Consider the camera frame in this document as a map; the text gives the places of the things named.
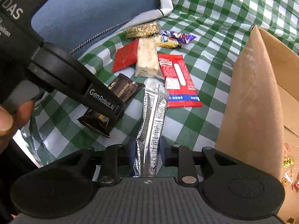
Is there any silver foil snack packet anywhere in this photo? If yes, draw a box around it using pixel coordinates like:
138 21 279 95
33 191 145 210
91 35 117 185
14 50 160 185
133 80 169 178

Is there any dark brown chocolate packet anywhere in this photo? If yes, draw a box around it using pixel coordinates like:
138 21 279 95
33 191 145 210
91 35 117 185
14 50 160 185
78 73 144 138

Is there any red and blue snack packet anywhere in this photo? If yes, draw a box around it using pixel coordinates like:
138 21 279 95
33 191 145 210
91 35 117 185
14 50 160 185
158 54 202 108

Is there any yellow cartoon snack packet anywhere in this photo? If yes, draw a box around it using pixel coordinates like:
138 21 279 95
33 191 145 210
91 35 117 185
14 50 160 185
152 34 183 49

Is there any purple candy bar wrapper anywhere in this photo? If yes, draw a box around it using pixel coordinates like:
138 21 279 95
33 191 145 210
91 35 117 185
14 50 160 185
159 29 196 46

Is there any green bag of seeds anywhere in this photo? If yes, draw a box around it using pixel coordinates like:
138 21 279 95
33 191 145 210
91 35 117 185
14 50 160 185
124 21 160 38

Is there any person's left hand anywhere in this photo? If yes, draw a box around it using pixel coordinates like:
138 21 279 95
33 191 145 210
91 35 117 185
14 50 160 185
0 100 34 153

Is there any grey zippered cushion cover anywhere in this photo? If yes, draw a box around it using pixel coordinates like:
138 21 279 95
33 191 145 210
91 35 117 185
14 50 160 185
70 0 173 58

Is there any brown cardboard box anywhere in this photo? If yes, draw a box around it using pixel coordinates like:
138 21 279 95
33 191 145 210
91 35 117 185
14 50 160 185
215 26 298 221

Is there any clear pack of white candies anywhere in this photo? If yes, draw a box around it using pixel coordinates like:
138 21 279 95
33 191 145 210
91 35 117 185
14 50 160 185
135 38 164 80

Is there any flat red square packet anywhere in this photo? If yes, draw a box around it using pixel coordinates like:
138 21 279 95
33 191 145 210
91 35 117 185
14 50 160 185
112 39 139 73

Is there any green white checkered cloth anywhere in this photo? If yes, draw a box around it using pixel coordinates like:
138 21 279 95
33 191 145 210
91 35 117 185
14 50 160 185
21 0 298 165

